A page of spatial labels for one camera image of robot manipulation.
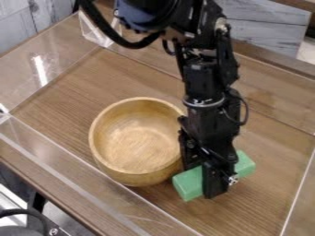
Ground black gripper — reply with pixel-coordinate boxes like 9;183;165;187
178;93;248;199

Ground green rectangular block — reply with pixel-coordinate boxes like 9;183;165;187
172;150;256;202

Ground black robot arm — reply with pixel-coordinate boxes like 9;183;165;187
77;0;248;199

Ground brown wooden bowl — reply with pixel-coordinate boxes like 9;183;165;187
88;97;181;187

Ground black table leg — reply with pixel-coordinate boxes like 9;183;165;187
28;192;46;213

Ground black metal base bracket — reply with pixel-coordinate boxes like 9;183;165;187
25;209;70;236

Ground black cable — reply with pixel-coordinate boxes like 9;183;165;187
0;208;52;236

